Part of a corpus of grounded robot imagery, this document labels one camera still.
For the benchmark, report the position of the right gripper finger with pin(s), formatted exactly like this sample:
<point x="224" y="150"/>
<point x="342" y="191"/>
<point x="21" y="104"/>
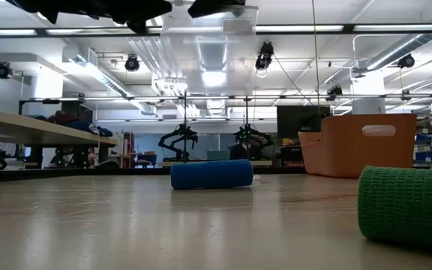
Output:
<point x="212" y="4"/>

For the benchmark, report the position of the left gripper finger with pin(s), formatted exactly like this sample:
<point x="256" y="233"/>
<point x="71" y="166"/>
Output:
<point x="141" y="9"/>
<point x="138" y="26"/>

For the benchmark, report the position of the blue elastic bandage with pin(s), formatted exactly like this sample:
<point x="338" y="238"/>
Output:
<point x="212" y="174"/>

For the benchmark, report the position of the orange plastic bin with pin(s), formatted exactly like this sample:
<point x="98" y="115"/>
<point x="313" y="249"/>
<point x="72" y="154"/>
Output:
<point x="351" y="150"/>

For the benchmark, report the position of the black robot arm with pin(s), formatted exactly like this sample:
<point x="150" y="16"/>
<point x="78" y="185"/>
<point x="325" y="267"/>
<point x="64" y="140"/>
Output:
<point x="180" y="135"/>
<point x="248" y="135"/>

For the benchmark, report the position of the green elastic bandage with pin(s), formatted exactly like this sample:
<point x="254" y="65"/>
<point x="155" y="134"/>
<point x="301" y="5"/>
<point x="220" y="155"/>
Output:
<point x="407" y="206"/>

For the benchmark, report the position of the black ceiling spotlight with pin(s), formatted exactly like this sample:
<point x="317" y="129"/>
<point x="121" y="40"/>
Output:
<point x="406" y="61"/>
<point x="132" y="63"/>
<point x="3" y="71"/>
<point x="335" y="91"/>

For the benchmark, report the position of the dark clothes pile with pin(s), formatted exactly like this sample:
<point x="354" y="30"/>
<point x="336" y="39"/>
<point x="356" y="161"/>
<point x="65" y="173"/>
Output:
<point x="64" y="118"/>

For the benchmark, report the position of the wooden workbench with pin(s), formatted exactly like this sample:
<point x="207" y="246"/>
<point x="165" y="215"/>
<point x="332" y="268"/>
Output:
<point x="32" y="129"/>

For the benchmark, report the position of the large black screen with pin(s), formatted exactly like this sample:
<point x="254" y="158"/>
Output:
<point x="291" y="120"/>

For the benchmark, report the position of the teal box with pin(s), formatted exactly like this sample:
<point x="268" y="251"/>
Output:
<point x="218" y="155"/>

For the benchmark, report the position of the long wooden table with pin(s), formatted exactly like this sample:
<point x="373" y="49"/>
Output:
<point x="264" y="163"/>

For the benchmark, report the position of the black ceiling camera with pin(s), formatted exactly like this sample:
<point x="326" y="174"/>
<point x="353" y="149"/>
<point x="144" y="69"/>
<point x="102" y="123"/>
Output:
<point x="265" y="54"/>

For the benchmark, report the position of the thin black station frame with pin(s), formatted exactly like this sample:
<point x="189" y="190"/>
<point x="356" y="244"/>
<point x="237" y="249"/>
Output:
<point x="185" y="112"/>
<point x="51" y="101"/>

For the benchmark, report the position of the black frame beam with lights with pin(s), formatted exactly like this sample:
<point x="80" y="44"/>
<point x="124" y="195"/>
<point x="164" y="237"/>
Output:
<point x="347" y="28"/>

